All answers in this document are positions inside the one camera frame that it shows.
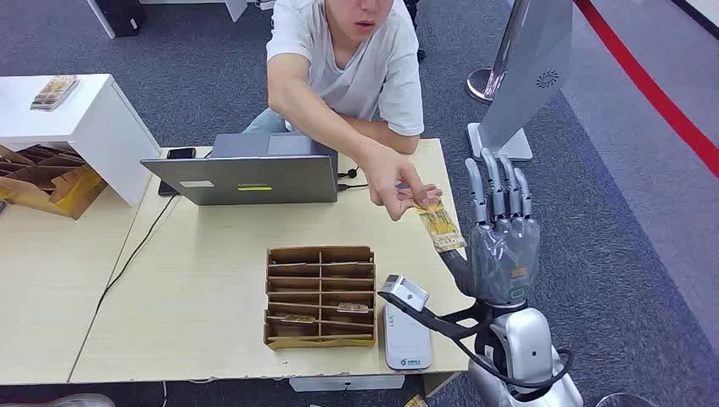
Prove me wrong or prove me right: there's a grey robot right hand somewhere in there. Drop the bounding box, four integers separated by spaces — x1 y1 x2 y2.
438 147 542 309

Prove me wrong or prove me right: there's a person's right hand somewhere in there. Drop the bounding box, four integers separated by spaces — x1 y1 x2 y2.
359 147 443 222

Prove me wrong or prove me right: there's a golden ID card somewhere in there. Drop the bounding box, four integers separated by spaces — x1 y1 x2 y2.
415 201 468 254

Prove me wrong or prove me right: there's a person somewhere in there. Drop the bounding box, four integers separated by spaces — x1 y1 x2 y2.
242 0 445 222

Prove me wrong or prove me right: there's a white card reader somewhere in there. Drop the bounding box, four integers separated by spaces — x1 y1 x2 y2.
382 303 433 372

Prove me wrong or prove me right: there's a wooden card rack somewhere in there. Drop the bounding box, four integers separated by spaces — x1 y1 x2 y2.
263 245 377 351

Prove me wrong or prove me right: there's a grey laptop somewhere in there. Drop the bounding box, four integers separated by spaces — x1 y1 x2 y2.
140 132 340 207

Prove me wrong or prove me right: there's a wooden table leg panel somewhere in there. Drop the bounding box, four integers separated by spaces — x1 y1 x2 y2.
422 371 463 399

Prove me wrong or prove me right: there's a grey kiosk stand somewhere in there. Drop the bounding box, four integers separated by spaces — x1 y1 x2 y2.
466 0 575 164

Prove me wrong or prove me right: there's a clear glass rim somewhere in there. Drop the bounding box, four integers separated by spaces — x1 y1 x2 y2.
595 393 661 407

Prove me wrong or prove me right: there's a white drawer box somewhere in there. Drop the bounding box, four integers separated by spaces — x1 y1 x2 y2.
289 375 407 393

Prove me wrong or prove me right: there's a white desk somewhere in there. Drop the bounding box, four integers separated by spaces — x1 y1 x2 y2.
85 0 249 41

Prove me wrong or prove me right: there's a white cabinet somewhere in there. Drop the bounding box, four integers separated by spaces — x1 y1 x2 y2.
0 73 163 209

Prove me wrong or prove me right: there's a black box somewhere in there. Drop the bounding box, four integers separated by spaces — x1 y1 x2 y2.
94 0 148 39

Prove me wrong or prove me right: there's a brown cardboard rack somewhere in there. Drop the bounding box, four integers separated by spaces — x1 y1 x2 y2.
0 144 109 221

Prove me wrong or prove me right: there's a pale grey shell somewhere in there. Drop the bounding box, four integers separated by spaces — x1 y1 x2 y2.
0 393 116 407

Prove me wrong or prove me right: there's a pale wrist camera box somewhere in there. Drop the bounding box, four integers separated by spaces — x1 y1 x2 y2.
377 274 432 314

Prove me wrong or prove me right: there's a chrome stanchion post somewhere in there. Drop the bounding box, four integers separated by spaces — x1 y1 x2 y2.
465 0 532 106

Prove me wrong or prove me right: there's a black power cable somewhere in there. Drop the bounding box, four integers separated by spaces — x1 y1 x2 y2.
92 193 180 315

